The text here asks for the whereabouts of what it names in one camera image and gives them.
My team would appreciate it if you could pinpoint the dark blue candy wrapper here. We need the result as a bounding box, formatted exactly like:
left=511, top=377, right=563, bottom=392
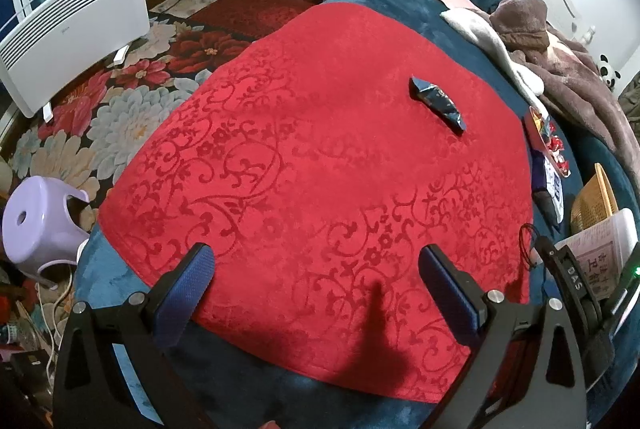
left=409, top=77, right=466, bottom=135

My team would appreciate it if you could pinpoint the white panel heater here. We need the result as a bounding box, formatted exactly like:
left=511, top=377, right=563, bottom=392
left=1, top=0, right=150, bottom=118

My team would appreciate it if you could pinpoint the panda plush toy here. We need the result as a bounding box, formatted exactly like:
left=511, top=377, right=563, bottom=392
left=598, top=54, right=620, bottom=92

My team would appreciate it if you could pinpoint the brown fleece blanket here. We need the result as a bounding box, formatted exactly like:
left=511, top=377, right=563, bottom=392
left=489, top=0, right=639, bottom=189

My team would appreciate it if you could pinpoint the white sock upper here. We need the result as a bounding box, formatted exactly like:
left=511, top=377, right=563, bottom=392
left=440, top=7, right=544, bottom=102

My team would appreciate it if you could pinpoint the dark blue bed blanket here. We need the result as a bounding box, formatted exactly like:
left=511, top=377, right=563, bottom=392
left=74, top=0, right=640, bottom=429

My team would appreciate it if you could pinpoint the red bed cloth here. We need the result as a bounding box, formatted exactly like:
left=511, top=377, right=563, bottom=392
left=96, top=1, right=536, bottom=405

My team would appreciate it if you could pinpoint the red candy plate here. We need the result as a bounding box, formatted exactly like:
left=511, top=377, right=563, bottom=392
left=523, top=107, right=570, bottom=178

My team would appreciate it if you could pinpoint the yellow plastic basket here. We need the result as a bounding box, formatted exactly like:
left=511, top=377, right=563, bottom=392
left=570, top=162, right=618, bottom=234

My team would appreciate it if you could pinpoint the white blue tissue pack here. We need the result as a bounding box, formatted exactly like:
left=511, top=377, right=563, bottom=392
left=532, top=152, right=564, bottom=230

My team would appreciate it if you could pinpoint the purple plastic stool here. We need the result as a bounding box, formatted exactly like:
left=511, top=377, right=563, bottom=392
left=1, top=175, right=89, bottom=288

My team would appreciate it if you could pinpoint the floral floor rug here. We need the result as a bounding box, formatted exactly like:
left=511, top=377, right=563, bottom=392
left=1, top=0, right=321, bottom=231

